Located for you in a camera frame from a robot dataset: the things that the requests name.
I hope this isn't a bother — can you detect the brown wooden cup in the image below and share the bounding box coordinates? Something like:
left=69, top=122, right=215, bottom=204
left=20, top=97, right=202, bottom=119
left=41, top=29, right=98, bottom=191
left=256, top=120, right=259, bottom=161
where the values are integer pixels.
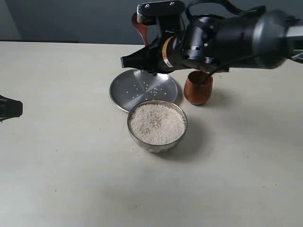
left=184, top=71, right=213, bottom=105

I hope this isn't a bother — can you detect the dark red wooden spoon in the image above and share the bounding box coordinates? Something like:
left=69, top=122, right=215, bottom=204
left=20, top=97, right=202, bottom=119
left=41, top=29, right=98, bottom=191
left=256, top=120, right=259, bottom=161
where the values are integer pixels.
left=131, top=13, right=149, bottom=46

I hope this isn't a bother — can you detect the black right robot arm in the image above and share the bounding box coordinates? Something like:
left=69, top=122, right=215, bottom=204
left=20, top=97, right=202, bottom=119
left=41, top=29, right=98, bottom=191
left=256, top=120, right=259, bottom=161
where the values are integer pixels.
left=121, top=0, right=303, bottom=74

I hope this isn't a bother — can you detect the steel bowl of rice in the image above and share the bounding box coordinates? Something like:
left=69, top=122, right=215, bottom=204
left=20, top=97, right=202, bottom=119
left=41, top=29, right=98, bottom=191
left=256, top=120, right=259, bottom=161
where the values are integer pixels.
left=127, top=100, right=188, bottom=153

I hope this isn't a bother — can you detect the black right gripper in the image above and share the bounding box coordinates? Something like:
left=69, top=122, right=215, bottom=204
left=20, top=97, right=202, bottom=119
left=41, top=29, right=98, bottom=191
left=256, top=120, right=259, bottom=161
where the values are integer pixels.
left=120, top=0, right=224, bottom=73

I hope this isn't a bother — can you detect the round steel plate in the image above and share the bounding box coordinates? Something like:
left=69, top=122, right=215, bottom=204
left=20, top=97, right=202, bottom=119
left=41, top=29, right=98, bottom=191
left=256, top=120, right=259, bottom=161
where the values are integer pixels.
left=109, top=69, right=181, bottom=113

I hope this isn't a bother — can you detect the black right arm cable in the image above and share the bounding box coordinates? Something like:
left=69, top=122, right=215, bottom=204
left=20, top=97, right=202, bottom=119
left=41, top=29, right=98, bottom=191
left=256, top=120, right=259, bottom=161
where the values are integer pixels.
left=184, top=0, right=303, bottom=76

